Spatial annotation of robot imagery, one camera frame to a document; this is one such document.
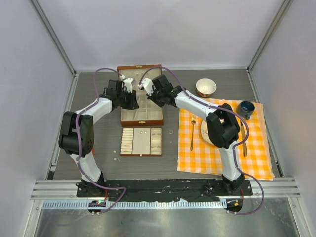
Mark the brown jewelry box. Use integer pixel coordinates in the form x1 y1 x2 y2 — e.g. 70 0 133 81
117 65 164 126

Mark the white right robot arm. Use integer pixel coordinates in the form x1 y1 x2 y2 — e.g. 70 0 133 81
139 75 245 195

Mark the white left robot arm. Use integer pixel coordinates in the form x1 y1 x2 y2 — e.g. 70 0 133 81
58 78 139 197

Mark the brown jewelry tray insert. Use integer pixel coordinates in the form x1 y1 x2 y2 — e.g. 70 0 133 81
120 127 162 157

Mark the gold fork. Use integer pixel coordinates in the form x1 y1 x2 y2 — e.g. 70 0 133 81
190 114 196 151

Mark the white ceramic bowl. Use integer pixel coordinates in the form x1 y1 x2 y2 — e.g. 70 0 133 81
196 78 217 98

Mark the decorated ceramic plate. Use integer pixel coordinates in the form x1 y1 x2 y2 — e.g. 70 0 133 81
200 121 213 146

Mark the yellow checkered cloth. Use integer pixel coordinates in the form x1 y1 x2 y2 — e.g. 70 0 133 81
177 103 275 180

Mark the dark blue mug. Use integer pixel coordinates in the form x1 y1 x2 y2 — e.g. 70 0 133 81
237 101 255 120

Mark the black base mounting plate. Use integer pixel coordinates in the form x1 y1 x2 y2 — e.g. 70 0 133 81
76 179 253 202

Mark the gold knife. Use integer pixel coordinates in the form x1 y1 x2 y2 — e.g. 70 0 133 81
240 121 247 157

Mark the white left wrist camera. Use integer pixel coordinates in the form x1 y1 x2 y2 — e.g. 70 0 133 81
119 75 134 93

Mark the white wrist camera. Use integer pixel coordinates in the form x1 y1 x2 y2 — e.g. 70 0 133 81
119 75 134 93
138 78 154 96

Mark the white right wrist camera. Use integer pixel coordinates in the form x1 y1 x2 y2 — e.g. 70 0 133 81
138 78 154 96

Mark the white slotted cable duct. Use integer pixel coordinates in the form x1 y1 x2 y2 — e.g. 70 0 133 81
42 199 227 211

